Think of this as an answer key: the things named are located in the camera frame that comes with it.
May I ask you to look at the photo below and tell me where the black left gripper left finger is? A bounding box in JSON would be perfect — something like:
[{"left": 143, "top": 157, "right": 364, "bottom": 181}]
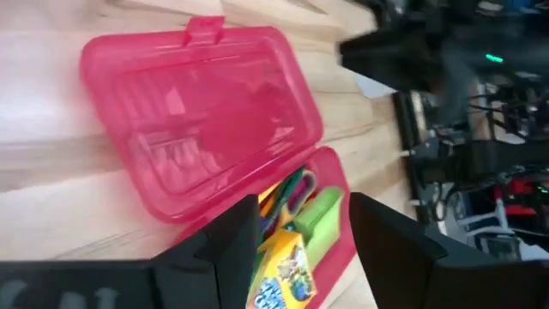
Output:
[{"left": 0, "top": 194, "right": 261, "bottom": 309}]

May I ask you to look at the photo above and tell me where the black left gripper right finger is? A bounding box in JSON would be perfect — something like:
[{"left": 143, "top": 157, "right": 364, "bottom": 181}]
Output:
[{"left": 348, "top": 191, "right": 549, "bottom": 309}]

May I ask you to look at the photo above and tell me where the green sticky note pad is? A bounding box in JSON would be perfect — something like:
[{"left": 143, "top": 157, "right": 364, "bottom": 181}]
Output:
[{"left": 293, "top": 186, "right": 345, "bottom": 270}]

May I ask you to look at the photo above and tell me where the yellow crayon box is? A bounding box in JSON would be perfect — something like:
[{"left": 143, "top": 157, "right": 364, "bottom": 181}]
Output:
[{"left": 246, "top": 229, "right": 319, "bottom": 309}]

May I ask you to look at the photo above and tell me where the orange pencil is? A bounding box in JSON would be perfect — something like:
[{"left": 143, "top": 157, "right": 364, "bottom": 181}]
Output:
[{"left": 258, "top": 184, "right": 280, "bottom": 218}]

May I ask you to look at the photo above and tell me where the green pen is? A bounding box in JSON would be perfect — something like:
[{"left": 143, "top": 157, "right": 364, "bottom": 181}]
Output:
[{"left": 262, "top": 170, "right": 304, "bottom": 235}]

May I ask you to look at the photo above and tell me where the pink plastic pencil case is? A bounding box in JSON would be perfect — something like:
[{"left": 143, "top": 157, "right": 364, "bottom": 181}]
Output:
[{"left": 79, "top": 15, "right": 358, "bottom": 309}]

